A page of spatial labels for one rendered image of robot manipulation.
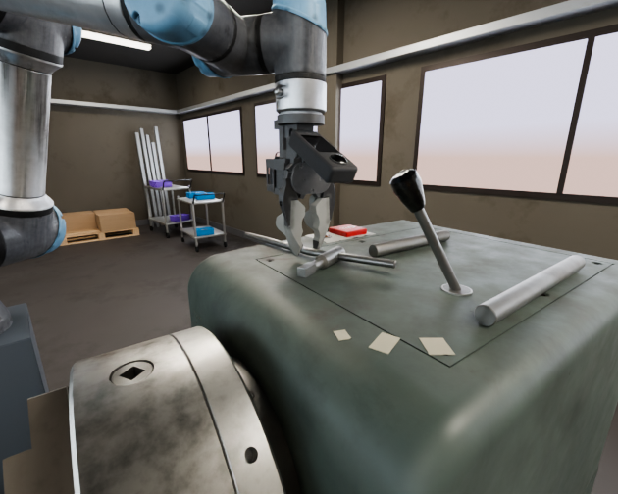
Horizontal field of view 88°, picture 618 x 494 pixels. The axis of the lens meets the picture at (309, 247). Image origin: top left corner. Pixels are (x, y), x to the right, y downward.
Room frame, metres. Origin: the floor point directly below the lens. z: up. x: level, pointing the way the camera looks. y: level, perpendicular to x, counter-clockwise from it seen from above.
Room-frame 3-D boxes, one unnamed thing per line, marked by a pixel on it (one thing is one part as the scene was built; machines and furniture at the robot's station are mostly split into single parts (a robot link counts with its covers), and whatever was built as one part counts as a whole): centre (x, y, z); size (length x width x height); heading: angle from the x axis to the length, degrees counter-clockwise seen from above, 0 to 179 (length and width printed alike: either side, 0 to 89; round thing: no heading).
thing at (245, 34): (0.53, 0.11, 1.57); 0.11 x 0.11 x 0.08; 77
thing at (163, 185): (6.11, 2.64, 0.51); 1.05 x 0.61 x 1.03; 39
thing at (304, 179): (0.53, 0.02, 1.42); 0.09 x 0.08 x 0.12; 35
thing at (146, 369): (0.24, 0.15, 1.22); 0.03 x 0.03 x 0.03
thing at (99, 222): (5.83, 3.90, 0.22); 1.23 x 0.82 x 0.43; 132
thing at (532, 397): (0.50, -0.16, 1.06); 0.59 x 0.48 x 0.39; 125
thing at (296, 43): (0.52, 0.02, 1.57); 0.09 x 0.08 x 0.11; 77
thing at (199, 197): (5.21, 1.75, 0.44); 0.95 x 0.58 x 0.89; 42
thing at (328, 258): (0.46, -0.02, 1.27); 0.12 x 0.02 x 0.02; 148
